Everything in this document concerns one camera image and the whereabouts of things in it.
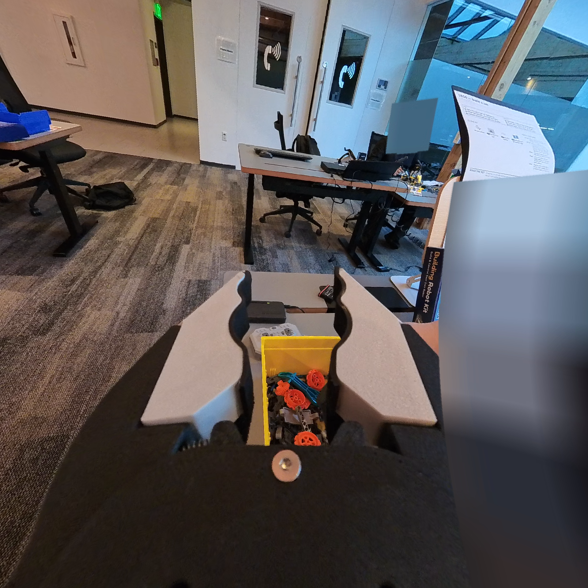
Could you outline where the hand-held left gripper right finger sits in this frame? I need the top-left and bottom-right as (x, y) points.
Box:
(333, 268), (439, 431)

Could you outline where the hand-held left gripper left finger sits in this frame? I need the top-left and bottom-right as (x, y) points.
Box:
(140, 269), (253, 432)

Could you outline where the yellow plastic bin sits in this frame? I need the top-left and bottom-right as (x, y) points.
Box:
(260, 336), (342, 447)

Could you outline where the pile of building block parts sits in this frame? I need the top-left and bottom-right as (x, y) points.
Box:
(267, 368), (330, 447)

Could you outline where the black desk pad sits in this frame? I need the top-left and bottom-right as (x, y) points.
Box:
(363, 285), (416, 311)

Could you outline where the grey desk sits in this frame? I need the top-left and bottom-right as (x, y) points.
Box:
(224, 269), (440, 368)

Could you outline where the brown side desk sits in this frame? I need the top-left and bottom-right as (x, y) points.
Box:
(0, 120), (100, 258)

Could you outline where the white remote controller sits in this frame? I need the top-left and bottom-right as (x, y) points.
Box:
(250, 322), (302, 354)

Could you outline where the black rectangular power bank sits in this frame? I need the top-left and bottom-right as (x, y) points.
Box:
(247, 301), (287, 322)

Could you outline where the blue robot kit box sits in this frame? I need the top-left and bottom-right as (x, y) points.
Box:
(414, 248), (446, 324)

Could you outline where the black office chair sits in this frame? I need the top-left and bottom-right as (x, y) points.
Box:
(259, 112), (324, 238)

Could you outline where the black bag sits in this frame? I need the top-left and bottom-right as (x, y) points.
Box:
(83, 181), (137, 212)

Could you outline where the black laptop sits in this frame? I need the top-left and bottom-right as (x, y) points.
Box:
(342, 132), (405, 183)

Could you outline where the white standing board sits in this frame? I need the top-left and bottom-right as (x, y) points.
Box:
(394, 86), (556, 295)

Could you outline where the blue storage bin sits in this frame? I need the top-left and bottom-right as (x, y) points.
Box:
(0, 101), (53, 141)

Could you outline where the door with phone sign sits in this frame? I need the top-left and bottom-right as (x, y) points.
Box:
(328, 26), (371, 107)
(255, 5), (295, 94)

